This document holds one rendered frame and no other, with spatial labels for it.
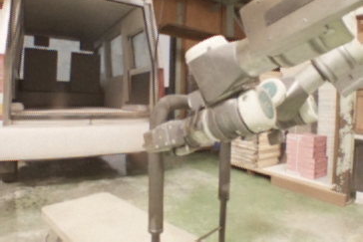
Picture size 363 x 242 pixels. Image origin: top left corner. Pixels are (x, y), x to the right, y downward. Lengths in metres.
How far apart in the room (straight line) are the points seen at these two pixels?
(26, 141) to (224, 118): 1.79
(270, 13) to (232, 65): 0.12
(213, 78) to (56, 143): 1.77
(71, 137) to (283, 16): 1.93
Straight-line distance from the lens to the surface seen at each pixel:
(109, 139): 2.17
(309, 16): 0.30
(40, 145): 2.10
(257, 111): 0.42
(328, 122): 2.74
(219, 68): 0.42
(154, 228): 0.68
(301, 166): 2.51
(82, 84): 4.12
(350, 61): 0.67
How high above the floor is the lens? 0.74
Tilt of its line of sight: 1 degrees down
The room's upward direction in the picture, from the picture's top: 1 degrees clockwise
